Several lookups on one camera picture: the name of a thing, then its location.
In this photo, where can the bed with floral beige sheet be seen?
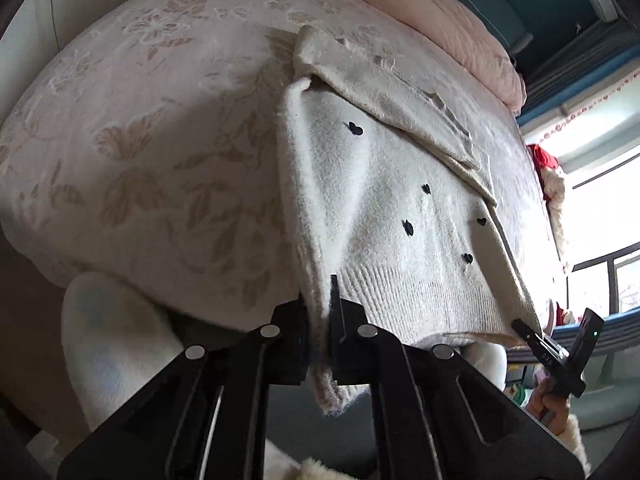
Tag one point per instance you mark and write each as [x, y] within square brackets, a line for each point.
[150, 160]

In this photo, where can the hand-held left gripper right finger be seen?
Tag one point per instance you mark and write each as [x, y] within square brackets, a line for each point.
[346, 347]

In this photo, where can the white fluffy cloth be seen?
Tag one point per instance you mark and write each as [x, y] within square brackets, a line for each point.
[315, 467]

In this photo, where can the pink quilt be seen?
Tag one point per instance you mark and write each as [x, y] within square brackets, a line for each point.
[450, 25]

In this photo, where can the window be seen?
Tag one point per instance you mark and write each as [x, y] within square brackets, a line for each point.
[600, 200]

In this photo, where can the person's right hand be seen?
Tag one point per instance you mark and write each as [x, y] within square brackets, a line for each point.
[547, 405]

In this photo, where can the white knitted sweater black hearts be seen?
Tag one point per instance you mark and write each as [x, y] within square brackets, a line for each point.
[400, 240]

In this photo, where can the red cloth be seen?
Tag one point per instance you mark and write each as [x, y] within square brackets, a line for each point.
[544, 156]

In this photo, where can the person's right leg white trousers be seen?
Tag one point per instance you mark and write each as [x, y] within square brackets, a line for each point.
[487, 362]

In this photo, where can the person's right forearm fluffy sleeve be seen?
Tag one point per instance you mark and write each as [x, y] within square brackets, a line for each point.
[572, 442]

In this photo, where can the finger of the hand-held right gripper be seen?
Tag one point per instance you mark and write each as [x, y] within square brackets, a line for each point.
[525, 331]

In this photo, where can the person's leg white trousers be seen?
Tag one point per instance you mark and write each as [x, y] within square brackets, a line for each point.
[115, 355]
[487, 362]

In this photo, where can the person's left leg white trousers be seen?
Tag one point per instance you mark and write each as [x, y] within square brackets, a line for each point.
[115, 355]

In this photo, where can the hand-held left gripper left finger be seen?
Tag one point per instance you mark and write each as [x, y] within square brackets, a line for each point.
[292, 347]

